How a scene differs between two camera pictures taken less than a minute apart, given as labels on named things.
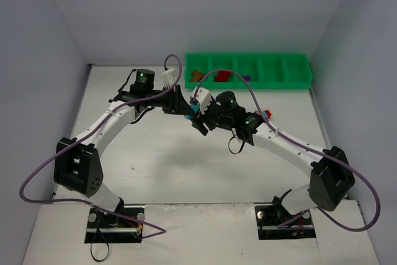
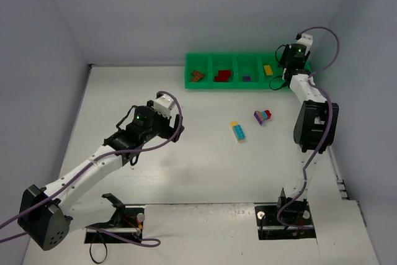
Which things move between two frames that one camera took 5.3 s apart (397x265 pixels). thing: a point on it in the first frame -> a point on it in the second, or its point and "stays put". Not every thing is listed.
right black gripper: (203, 121) -> (286, 57)
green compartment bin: (261, 71) stays put
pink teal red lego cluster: (267, 113) stays put
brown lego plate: (196, 76) stays put
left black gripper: (178, 100) -> (175, 126)
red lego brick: (223, 76) stays put
